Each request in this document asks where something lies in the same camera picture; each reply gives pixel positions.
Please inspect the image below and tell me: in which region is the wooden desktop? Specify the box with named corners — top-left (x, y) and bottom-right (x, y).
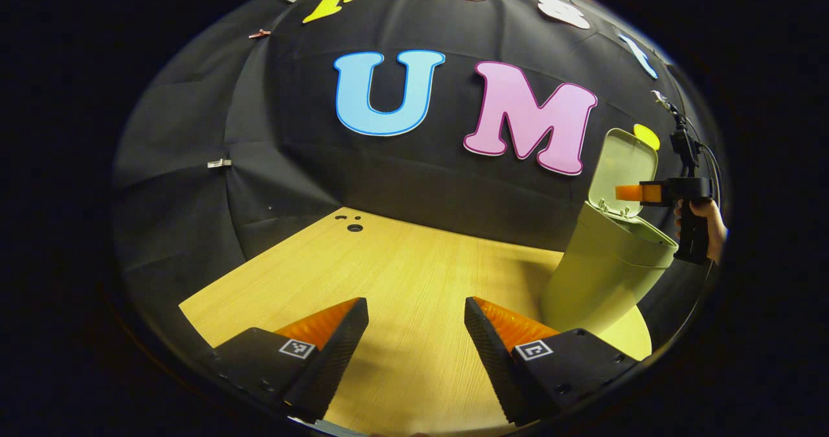
top-left (179, 207), bottom-right (652, 436)

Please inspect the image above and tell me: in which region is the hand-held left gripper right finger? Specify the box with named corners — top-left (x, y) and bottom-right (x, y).
top-left (464, 297), bottom-right (639, 427)

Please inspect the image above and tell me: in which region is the black backdrop cloth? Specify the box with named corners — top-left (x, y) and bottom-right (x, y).
top-left (111, 0), bottom-right (723, 353)

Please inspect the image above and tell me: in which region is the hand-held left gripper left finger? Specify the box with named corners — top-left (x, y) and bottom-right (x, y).
top-left (207, 297), bottom-right (370, 423)

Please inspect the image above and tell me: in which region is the green desktop garbage bin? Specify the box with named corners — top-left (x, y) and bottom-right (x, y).
top-left (539, 128), bottom-right (679, 335)

